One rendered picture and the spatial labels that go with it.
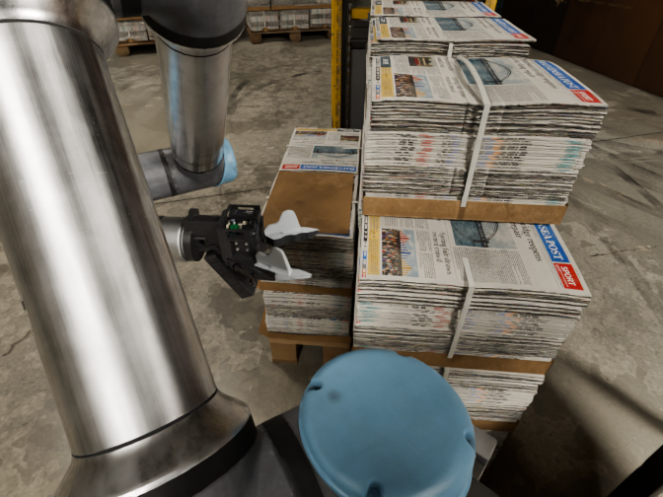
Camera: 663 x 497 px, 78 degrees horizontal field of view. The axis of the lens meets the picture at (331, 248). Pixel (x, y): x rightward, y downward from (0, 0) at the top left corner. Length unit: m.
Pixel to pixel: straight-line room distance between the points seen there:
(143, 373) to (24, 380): 1.65
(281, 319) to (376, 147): 0.81
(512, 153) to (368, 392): 0.58
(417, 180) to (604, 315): 1.43
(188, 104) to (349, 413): 0.37
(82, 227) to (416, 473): 0.23
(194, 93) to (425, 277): 0.44
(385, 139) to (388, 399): 0.53
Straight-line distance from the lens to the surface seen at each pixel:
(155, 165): 0.68
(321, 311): 1.35
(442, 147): 0.75
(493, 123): 0.75
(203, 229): 0.67
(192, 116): 0.53
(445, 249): 0.76
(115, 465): 0.26
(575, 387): 1.75
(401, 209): 0.80
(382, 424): 0.28
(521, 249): 0.81
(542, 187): 0.83
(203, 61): 0.45
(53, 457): 1.65
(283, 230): 0.71
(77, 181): 0.26
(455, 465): 0.28
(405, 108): 0.72
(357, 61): 2.42
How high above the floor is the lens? 1.29
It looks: 39 degrees down
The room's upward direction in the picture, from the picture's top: straight up
